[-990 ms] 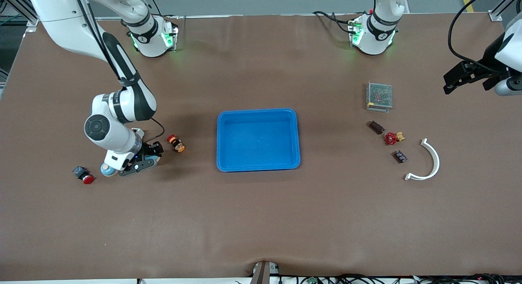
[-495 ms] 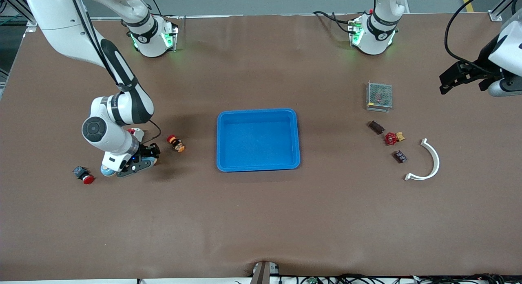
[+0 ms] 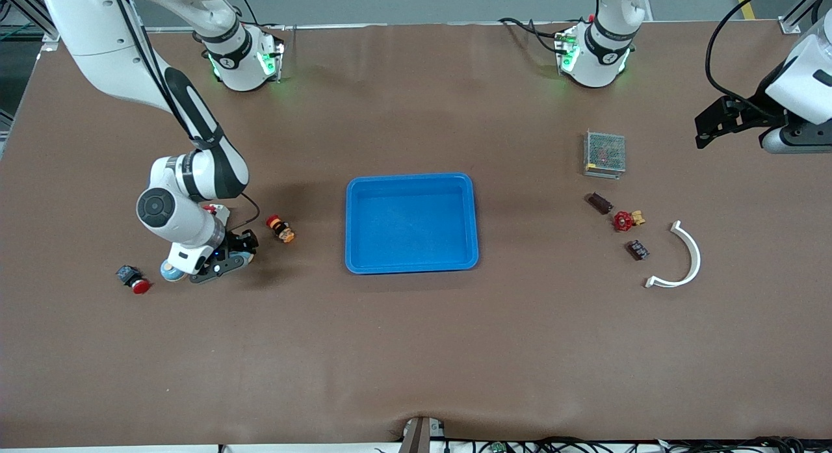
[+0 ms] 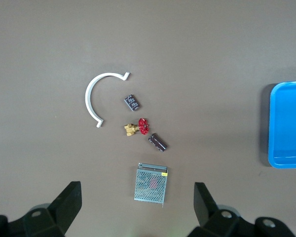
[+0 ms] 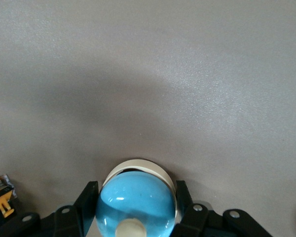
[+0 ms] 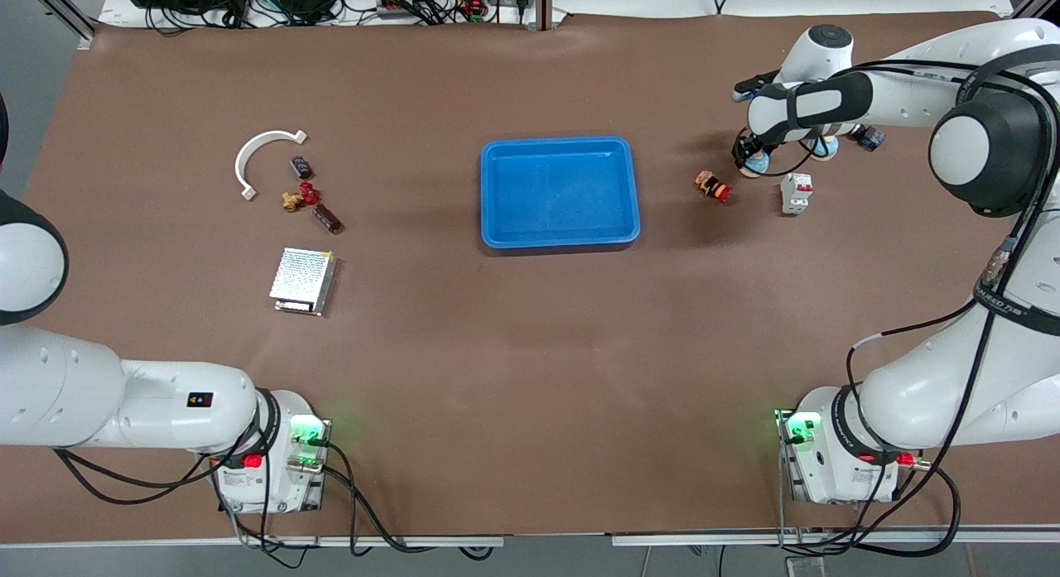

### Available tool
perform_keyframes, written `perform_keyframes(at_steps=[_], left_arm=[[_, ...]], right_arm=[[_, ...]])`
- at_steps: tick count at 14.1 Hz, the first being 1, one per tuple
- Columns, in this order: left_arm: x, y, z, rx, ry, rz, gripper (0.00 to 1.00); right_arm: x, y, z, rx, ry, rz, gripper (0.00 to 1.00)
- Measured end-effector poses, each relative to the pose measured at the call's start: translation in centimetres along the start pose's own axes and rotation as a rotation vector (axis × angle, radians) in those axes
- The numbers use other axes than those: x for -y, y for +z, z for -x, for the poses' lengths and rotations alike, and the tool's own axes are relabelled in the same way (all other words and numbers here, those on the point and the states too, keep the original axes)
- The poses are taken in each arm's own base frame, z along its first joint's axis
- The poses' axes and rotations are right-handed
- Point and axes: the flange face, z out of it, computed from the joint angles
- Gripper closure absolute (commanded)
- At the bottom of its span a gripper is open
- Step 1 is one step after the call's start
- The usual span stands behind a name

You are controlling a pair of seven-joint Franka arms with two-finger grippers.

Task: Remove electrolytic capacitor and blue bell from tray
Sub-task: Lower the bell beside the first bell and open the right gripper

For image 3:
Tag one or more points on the orange red push button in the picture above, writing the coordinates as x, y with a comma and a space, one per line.
281, 229

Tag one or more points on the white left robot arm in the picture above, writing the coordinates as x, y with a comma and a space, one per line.
604, 50

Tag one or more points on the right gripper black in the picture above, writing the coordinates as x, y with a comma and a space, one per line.
239, 240

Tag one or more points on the blue plastic tray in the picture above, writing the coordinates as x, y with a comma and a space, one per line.
409, 225

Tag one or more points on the brown cylindrical capacitor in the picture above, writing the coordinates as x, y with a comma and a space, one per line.
637, 249
599, 203

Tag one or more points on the metal table bracket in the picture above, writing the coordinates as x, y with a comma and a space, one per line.
421, 433

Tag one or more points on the aluminium frame profile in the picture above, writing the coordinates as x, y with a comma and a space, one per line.
26, 14

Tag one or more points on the white circuit breaker red switch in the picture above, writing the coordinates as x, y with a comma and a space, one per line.
221, 214

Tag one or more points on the red emergency stop button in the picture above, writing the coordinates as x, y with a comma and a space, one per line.
138, 284

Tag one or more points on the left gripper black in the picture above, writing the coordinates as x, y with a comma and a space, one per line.
754, 111

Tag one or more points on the white curved pipe clamp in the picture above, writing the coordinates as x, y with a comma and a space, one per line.
694, 258

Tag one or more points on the brass valve red handwheel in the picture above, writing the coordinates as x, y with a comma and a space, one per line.
623, 221

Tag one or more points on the brown table mat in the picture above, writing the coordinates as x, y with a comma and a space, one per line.
416, 349

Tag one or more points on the metal mesh power supply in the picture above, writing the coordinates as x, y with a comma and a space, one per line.
604, 153

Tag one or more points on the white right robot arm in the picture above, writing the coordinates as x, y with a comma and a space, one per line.
104, 50

